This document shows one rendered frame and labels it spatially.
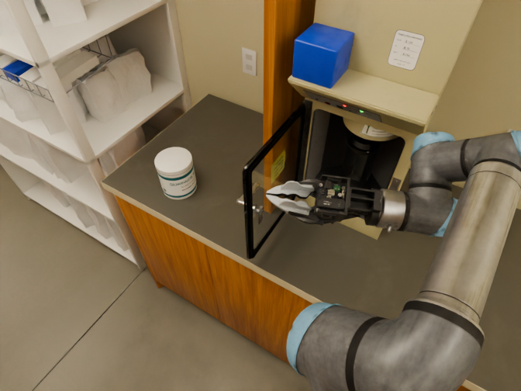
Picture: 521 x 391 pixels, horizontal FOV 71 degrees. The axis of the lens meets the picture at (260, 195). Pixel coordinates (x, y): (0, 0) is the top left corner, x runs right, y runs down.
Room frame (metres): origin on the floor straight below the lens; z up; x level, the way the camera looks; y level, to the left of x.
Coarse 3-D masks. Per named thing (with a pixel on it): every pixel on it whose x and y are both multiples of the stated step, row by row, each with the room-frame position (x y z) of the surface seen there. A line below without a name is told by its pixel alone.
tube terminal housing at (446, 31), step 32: (320, 0) 0.85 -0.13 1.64; (352, 0) 0.81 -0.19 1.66; (384, 0) 0.78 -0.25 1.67; (416, 0) 0.74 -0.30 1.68; (448, 0) 0.72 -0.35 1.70; (480, 0) 0.69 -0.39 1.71; (384, 32) 0.77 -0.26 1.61; (416, 32) 0.74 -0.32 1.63; (448, 32) 0.71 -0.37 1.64; (352, 64) 0.80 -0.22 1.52; (384, 64) 0.76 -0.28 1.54; (416, 64) 0.72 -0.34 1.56; (448, 64) 0.69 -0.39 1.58; (384, 128) 0.74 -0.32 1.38; (352, 224) 0.74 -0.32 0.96
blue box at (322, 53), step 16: (304, 32) 0.79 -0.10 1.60; (320, 32) 0.79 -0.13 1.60; (336, 32) 0.79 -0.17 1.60; (352, 32) 0.79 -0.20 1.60; (304, 48) 0.75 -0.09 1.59; (320, 48) 0.73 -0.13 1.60; (336, 48) 0.72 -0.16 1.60; (304, 64) 0.74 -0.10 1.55; (320, 64) 0.72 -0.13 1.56; (336, 64) 0.72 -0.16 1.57; (304, 80) 0.74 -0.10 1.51; (320, 80) 0.72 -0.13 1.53; (336, 80) 0.73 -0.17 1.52
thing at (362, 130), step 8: (344, 120) 0.84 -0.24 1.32; (352, 120) 0.82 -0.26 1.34; (352, 128) 0.80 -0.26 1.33; (360, 128) 0.79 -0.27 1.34; (368, 128) 0.78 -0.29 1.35; (360, 136) 0.78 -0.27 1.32; (368, 136) 0.77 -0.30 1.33; (376, 136) 0.76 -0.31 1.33; (384, 136) 0.76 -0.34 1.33; (392, 136) 0.77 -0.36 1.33
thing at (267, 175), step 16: (288, 144) 0.76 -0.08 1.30; (272, 160) 0.68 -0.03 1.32; (288, 160) 0.77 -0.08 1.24; (256, 176) 0.62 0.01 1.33; (272, 176) 0.69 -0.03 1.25; (288, 176) 0.77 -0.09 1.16; (256, 192) 0.62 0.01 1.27; (272, 208) 0.69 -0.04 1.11; (256, 224) 0.61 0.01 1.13; (272, 224) 0.70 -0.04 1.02; (256, 240) 0.61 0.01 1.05
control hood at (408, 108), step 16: (288, 80) 0.75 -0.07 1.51; (352, 80) 0.75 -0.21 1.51; (368, 80) 0.75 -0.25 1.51; (384, 80) 0.75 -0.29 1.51; (304, 96) 0.83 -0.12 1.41; (336, 96) 0.69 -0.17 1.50; (352, 96) 0.68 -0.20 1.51; (368, 96) 0.68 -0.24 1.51; (384, 96) 0.68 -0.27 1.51; (400, 96) 0.68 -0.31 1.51; (416, 96) 0.68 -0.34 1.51; (432, 96) 0.68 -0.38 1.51; (352, 112) 0.76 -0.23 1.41; (384, 112) 0.64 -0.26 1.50; (400, 112) 0.62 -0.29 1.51; (416, 112) 0.62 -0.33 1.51; (432, 112) 0.67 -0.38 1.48; (400, 128) 0.69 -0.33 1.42; (416, 128) 0.63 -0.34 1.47
